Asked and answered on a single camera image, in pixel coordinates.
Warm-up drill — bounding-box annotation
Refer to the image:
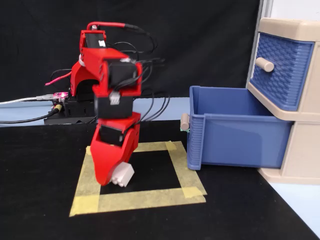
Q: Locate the blue drawer with beige knob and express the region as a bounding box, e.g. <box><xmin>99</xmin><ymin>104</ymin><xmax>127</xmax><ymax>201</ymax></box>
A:
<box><xmin>180</xmin><ymin>85</ymin><xmax>294</xmax><ymax>171</ymax></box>
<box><xmin>246</xmin><ymin>32</ymin><xmax>316</xmax><ymax>112</ymax></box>

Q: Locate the thin red wire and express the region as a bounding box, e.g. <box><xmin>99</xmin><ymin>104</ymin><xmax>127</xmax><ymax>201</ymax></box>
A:
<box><xmin>44</xmin><ymin>71</ymin><xmax>74</xmax><ymax>87</ymax></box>

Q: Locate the white toy brick cube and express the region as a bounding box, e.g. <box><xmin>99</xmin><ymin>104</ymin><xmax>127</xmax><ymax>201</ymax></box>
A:
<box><xmin>109</xmin><ymin>161</ymin><xmax>136</xmax><ymax>188</ymax></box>

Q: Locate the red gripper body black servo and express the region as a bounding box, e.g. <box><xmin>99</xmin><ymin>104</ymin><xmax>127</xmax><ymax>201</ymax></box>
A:
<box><xmin>94</xmin><ymin>112</ymin><xmax>142</xmax><ymax>149</ymax></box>

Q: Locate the beige plastic drawer cabinet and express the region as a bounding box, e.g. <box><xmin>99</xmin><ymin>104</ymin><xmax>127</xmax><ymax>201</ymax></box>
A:
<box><xmin>246</xmin><ymin>17</ymin><xmax>320</xmax><ymax>186</ymax></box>

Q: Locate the lit controller circuit board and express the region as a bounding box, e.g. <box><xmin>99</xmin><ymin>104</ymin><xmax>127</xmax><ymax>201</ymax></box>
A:
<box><xmin>51</xmin><ymin>91</ymin><xmax>70</xmax><ymax>101</ymax></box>

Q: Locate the black backdrop cloth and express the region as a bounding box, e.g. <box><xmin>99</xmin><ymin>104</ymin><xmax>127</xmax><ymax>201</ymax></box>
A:
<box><xmin>0</xmin><ymin>0</ymin><xmax>261</xmax><ymax>101</ymax></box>

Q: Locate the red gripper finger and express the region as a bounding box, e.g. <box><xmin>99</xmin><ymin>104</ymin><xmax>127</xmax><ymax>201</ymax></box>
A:
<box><xmin>122</xmin><ymin>124</ymin><xmax>141</xmax><ymax>161</ymax></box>
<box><xmin>89</xmin><ymin>141</ymin><xmax>131</xmax><ymax>187</ymax></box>

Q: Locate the black rectangular work mat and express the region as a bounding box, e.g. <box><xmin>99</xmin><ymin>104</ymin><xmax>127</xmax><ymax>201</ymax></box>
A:
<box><xmin>0</xmin><ymin>119</ymin><xmax>320</xmax><ymax>240</ymax></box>

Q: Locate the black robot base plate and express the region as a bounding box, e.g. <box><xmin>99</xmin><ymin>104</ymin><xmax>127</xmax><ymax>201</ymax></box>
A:
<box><xmin>43</xmin><ymin>94</ymin><xmax>101</xmax><ymax>126</ymax></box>

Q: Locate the black servo cable bundle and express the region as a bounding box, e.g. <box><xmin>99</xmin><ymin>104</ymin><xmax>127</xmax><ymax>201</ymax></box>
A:
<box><xmin>109</xmin><ymin>24</ymin><xmax>172</xmax><ymax>124</ymax></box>

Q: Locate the silver braided USB cable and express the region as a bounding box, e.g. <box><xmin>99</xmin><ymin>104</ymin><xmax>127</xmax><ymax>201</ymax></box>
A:
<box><xmin>0</xmin><ymin>94</ymin><xmax>55</xmax><ymax>106</ymax></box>

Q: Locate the aluminium frame profile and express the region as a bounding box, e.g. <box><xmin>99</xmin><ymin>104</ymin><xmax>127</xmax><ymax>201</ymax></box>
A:
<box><xmin>254</xmin><ymin>0</ymin><xmax>274</xmax><ymax>51</ymax></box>

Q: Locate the red sleeved cable loop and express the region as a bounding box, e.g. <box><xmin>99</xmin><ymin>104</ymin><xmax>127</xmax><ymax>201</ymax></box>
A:
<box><xmin>86</xmin><ymin>21</ymin><xmax>137</xmax><ymax>31</ymax></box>

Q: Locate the black power cable with ferrite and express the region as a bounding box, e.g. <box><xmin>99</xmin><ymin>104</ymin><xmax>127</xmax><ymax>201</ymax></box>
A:
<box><xmin>0</xmin><ymin>104</ymin><xmax>63</xmax><ymax>125</ymax></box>

